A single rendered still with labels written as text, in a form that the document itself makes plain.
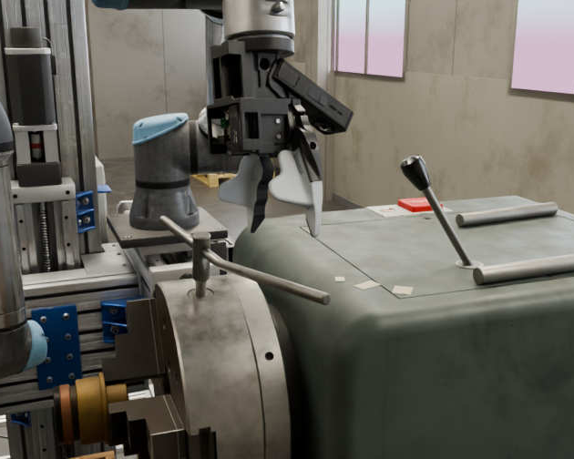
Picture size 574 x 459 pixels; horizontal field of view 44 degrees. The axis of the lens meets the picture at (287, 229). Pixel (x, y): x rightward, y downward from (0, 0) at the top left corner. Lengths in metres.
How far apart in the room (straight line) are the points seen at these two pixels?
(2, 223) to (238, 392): 0.46
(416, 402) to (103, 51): 8.96
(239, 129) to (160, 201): 0.79
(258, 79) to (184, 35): 9.07
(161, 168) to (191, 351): 0.70
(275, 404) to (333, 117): 0.34
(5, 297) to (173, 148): 0.51
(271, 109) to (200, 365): 0.31
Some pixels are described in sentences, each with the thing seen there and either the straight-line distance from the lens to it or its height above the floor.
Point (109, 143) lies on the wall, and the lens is 9.72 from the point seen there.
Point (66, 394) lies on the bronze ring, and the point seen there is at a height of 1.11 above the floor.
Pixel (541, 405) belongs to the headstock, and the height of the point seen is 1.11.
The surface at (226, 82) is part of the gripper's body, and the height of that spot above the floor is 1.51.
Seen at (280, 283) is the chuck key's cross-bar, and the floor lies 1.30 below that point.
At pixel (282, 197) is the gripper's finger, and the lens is 0.70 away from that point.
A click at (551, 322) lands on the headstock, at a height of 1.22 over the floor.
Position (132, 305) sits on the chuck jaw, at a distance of 0.99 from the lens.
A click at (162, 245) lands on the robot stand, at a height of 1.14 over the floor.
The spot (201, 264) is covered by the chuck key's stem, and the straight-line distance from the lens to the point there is 0.88.
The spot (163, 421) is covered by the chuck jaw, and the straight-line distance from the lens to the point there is 0.89.
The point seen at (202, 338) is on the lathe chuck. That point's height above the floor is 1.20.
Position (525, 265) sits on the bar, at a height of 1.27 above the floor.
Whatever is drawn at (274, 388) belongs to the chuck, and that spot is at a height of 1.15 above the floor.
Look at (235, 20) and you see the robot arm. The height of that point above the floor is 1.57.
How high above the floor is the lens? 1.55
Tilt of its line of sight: 15 degrees down
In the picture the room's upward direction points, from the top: straight up
